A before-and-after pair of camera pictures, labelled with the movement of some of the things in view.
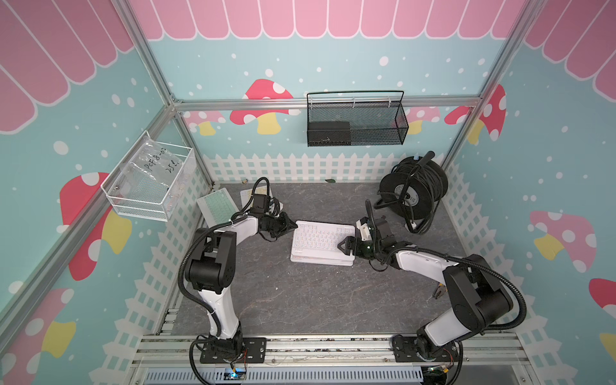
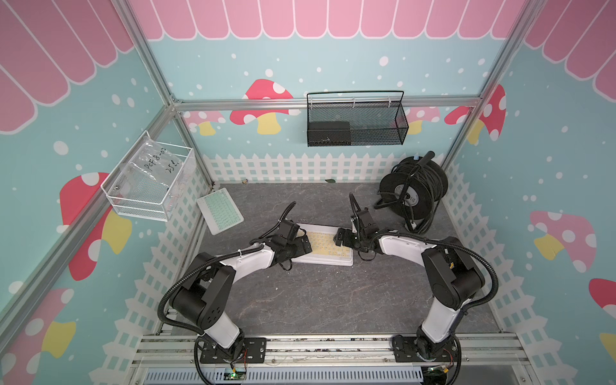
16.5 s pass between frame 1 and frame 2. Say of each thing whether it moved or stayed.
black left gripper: moved
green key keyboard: stayed
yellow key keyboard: moved
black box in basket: stayed
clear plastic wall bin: stayed
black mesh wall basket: stayed
